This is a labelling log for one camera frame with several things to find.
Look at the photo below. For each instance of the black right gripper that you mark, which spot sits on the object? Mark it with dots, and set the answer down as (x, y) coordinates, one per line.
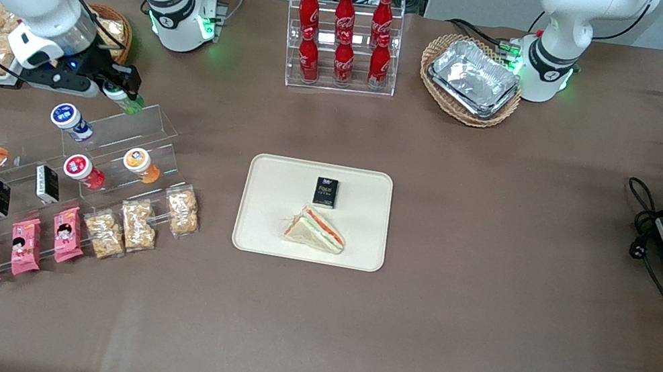
(99, 63)

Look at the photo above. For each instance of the green gum bottle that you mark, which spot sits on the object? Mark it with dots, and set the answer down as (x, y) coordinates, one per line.
(130, 105)

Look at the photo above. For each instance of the grey arm base connector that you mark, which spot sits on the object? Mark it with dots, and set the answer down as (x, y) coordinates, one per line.
(221, 10)

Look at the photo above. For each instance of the blue gum bottle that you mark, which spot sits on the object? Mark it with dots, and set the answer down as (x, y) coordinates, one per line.
(64, 115)

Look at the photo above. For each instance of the orange gum bottle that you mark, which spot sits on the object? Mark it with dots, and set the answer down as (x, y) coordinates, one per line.
(137, 160)

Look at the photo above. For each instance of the red gum bottle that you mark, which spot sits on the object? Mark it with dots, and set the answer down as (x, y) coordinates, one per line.
(78, 166)

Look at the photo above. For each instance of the beige plastic tray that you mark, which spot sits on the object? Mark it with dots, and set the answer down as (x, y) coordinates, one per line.
(275, 193)

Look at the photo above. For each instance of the aluminium foil tray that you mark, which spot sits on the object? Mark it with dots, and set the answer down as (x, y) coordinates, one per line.
(473, 78)

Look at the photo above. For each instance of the brown wicker snack basket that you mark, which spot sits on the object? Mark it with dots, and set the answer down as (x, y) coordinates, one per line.
(123, 50)

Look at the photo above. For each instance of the clear acrylic stepped stand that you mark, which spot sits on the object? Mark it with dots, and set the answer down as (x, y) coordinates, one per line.
(114, 141)

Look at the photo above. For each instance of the red cola bottle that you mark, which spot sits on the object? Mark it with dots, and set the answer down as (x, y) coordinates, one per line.
(383, 14)
(308, 58)
(379, 65)
(343, 62)
(345, 10)
(309, 5)

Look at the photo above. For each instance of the clear acrylic bottle rack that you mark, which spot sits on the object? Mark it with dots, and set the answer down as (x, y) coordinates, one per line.
(352, 90)

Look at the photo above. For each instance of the wrapped triangle sandwich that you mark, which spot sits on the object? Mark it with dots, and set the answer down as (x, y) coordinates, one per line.
(316, 232)

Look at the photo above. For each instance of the light wicker basket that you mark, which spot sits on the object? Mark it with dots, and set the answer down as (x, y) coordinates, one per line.
(463, 116)

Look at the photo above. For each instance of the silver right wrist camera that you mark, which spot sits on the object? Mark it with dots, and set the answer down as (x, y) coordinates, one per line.
(66, 86)

